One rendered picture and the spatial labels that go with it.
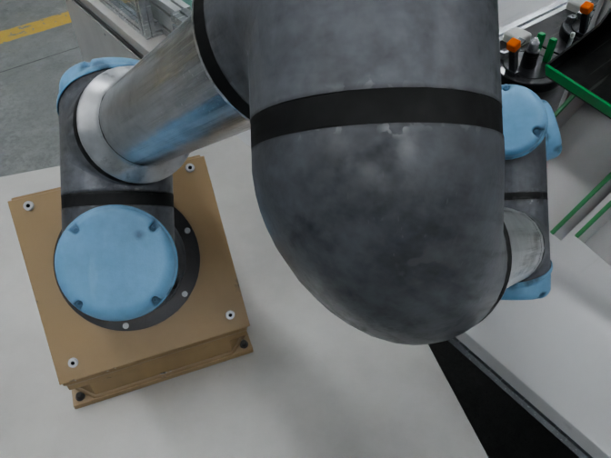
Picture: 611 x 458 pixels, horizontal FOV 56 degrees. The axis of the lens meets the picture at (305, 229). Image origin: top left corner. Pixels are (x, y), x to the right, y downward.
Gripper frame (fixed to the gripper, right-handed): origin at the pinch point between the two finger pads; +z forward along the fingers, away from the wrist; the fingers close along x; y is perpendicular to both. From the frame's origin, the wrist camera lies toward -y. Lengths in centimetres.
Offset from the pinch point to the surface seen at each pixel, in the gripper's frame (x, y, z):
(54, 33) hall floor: -247, 20, 177
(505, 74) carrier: -50, -11, -35
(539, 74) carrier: -50, -14, -41
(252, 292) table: -3.1, -12.4, 14.3
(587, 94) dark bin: -6.7, 1.3, -40.8
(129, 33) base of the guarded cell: -83, 22, 51
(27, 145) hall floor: -149, -10, 158
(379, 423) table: 16.9, -25.1, -3.4
